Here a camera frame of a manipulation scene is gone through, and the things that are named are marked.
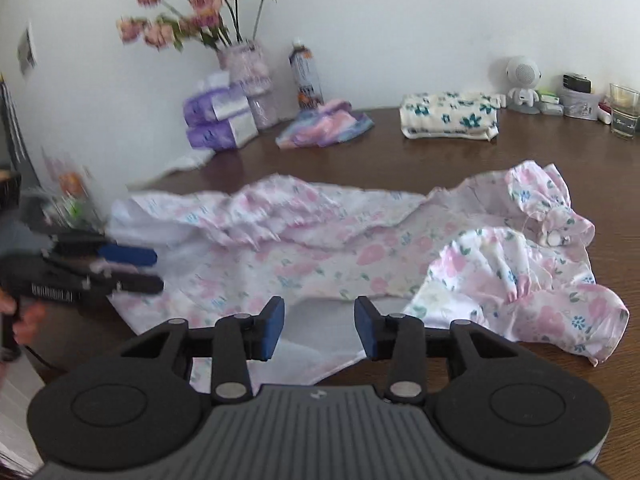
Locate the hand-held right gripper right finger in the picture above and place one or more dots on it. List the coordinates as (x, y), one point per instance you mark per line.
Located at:
(365, 330)

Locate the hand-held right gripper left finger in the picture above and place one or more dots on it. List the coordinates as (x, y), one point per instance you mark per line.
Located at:
(272, 327)

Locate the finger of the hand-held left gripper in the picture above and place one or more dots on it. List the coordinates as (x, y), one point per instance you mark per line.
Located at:
(140, 285)
(127, 255)

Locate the pink floral dress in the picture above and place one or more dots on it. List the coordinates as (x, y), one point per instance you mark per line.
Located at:
(325, 260)

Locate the person's left hand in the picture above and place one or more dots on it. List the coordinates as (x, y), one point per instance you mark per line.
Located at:
(32, 320)

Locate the crumpled white tissue paper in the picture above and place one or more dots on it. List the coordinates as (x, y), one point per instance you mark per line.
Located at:
(190, 161)

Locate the purple tissue pack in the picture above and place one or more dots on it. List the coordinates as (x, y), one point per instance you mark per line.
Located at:
(210, 135)
(205, 105)

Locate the pastel pink purple towel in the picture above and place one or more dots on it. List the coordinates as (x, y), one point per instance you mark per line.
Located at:
(325, 125)

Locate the folded white teal-flower cloth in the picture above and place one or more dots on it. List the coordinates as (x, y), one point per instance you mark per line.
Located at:
(440, 115)

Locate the plastic drink bottle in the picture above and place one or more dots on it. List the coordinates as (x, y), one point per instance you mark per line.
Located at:
(305, 80)

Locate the vase of pink roses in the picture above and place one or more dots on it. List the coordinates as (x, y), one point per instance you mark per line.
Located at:
(205, 0)

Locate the green white small boxes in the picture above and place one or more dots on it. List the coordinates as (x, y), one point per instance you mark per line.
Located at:
(549, 102)

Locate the white robot figurine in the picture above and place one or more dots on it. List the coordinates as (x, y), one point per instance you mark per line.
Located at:
(522, 72)

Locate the white printed container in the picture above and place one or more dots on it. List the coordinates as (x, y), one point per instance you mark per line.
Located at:
(580, 107)

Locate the small black device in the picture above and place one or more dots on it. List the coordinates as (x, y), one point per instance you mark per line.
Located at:
(576, 83)

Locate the clear glass cup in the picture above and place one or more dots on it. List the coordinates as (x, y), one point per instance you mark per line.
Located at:
(624, 115)

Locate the white wall notice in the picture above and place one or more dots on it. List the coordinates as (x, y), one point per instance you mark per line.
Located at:
(26, 50)

